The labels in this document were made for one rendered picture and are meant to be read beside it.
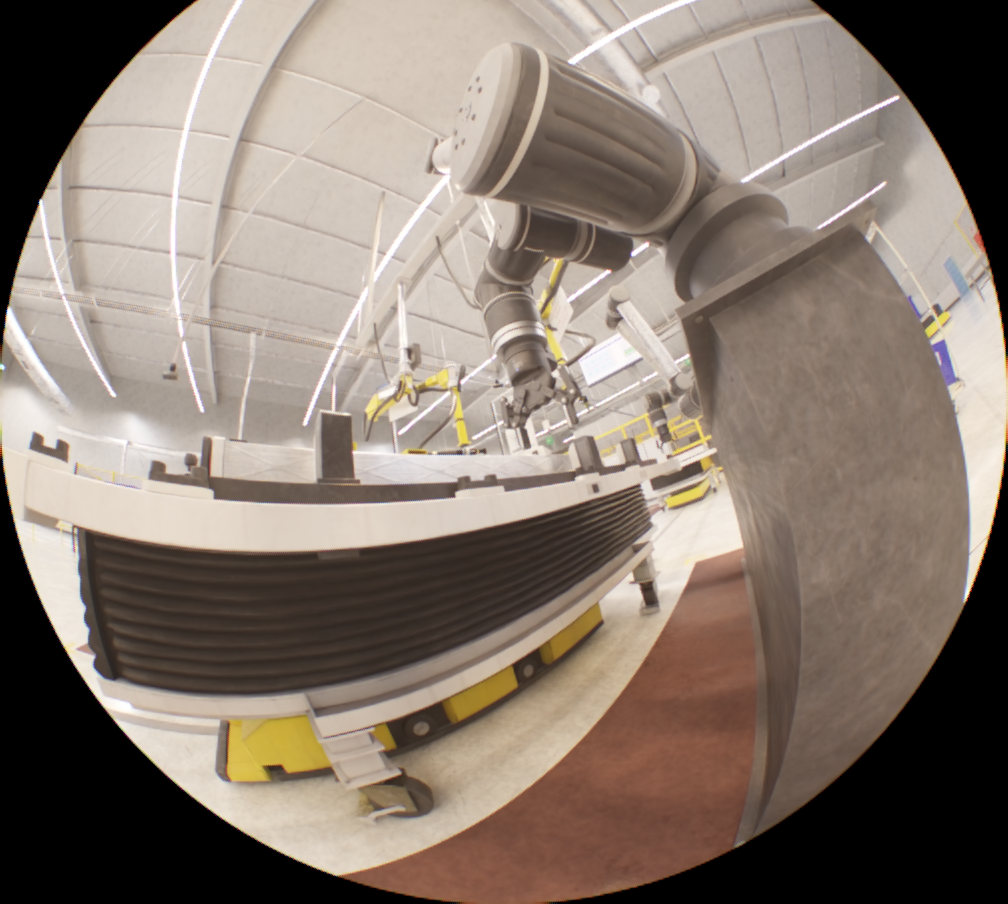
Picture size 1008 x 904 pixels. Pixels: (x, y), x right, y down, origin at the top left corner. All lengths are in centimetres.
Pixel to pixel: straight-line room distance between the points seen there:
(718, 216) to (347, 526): 63
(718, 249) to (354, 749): 104
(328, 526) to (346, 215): 1031
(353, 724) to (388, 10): 1027
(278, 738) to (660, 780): 94
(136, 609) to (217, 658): 21
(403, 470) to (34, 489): 81
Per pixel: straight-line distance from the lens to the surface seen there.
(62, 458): 60
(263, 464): 68
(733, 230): 41
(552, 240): 53
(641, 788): 93
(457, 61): 967
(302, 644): 79
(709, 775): 92
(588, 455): 113
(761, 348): 31
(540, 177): 31
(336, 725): 72
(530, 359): 49
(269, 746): 110
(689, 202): 42
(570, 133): 30
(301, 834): 106
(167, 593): 82
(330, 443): 54
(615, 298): 205
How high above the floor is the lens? 78
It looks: 23 degrees up
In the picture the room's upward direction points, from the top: 14 degrees counter-clockwise
